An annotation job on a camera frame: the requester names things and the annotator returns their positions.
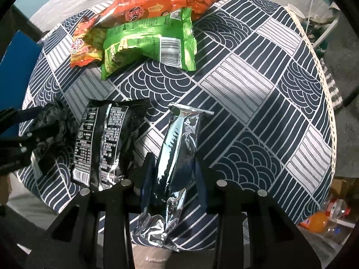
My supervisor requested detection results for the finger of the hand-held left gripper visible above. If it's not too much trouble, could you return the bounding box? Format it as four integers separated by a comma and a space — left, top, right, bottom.
0, 132, 38, 157
0, 105, 57, 131

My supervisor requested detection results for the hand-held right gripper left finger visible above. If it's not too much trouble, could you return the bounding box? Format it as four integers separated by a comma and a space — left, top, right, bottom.
26, 153, 156, 269

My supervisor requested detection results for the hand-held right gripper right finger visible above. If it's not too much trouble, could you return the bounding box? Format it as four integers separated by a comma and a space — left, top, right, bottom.
193, 157, 323, 269

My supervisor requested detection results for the black snack packet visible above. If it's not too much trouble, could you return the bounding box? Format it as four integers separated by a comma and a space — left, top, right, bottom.
29, 100, 75, 174
71, 99, 152, 191

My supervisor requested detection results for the silver foil snack packet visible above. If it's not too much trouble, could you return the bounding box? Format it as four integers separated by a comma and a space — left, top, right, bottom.
134, 103, 214, 252

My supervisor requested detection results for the blue cardboard box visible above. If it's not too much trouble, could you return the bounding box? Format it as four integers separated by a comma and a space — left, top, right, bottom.
1, 31, 38, 138

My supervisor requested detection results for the red and yellow snack packet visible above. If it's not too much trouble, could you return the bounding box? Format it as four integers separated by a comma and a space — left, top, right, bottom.
70, 14, 113, 68

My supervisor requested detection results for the green snack packet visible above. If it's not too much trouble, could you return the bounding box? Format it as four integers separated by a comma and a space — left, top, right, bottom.
100, 7, 197, 81

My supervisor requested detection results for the orange snack packet dark end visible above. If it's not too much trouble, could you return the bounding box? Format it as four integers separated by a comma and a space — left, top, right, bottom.
95, 0, 228, 27

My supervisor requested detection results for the blue patterned tablecloth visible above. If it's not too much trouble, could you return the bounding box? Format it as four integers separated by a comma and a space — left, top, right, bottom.
16, 0, 337, 251

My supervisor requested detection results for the orange drink bottle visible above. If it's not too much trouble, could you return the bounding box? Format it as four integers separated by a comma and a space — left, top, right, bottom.
299, 211, 334, 233

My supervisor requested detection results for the clear plastic bottle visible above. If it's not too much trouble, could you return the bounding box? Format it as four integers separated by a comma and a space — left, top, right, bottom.
325, 199, 354, 222

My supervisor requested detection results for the white metal rack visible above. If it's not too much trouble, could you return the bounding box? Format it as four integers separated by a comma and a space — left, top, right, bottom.
317, 6, 340, 48

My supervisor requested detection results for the white hanging cable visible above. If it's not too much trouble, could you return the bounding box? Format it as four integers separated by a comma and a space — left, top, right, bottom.
309, 0, 319, 28

